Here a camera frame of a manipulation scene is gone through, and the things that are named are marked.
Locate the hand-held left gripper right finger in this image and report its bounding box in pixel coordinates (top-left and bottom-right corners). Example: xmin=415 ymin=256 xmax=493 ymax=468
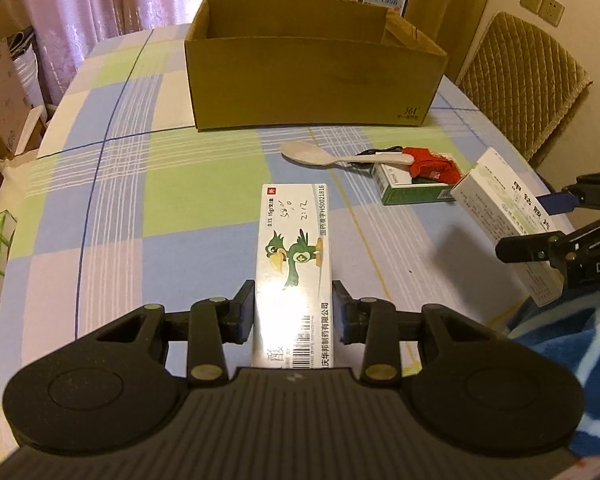
xmin=332 ymin=279 xmax=496 ymax=389

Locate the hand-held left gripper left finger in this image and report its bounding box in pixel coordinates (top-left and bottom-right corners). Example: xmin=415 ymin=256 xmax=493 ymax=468
xmin=97 ymin=279 xmax=257 ymax=389

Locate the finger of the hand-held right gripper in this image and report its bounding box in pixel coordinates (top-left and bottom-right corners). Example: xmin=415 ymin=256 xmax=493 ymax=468
xmin=495 ymin=231 xmax=575 ymax=267
xmin=536 ymin=171 xmax=600 ymax=214

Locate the long white medicine box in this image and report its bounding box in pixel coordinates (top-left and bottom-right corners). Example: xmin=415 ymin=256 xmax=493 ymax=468
xmin=451 ymin=147 xmax=567 ymax=309

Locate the white medicine box green bird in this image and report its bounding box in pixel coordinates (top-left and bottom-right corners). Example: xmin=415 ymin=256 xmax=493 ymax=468
xmin=250 ymin=183 xmax=336 ymax=372

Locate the red snack packet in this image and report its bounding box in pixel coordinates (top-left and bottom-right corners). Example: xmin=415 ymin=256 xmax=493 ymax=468
xmin=402 ymin=146 xmax=464 ymax=184

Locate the white plastic spoon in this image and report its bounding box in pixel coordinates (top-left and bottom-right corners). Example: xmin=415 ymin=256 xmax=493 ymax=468
xmin=280 ymin=140 xmax=415 ymax=170

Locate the black audio cable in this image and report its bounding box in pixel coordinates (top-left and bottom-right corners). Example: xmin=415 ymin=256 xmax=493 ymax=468
xmin=354 ymin=145 xmax=412 ymax=159

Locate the brown cardboard box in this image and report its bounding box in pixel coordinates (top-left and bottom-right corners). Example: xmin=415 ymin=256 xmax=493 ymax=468
xmin=184 ymin=0 xmax=450 ymax=132

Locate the checked tablecloth desktop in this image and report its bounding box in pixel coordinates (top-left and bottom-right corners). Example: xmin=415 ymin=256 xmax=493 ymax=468
xmin=0 ymin=24 xmax=556 ymax=411

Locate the blue white fleece clothing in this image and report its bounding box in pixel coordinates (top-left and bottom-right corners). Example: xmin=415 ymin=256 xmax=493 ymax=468
xmin=499 ymin=282 xmax=600 ymax=463

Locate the chair with quilted cover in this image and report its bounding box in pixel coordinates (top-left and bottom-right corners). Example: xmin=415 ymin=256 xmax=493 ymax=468
xmin=455 ymin=10 xmax=594 ymax=165

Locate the brown cardboard carton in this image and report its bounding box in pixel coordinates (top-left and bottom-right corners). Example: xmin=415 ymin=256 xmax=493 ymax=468
xmin=0 ymin=39 xmax=35 ymax=158

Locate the stack of white bowls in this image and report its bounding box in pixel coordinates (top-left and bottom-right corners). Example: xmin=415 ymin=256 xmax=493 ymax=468
xmin=9 ymin=29 xmax=47 ymax=108

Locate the pink lace curtain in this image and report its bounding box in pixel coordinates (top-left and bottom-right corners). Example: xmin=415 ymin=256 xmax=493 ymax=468
xmin=0 ymin=0 xmax=222 ymax=107

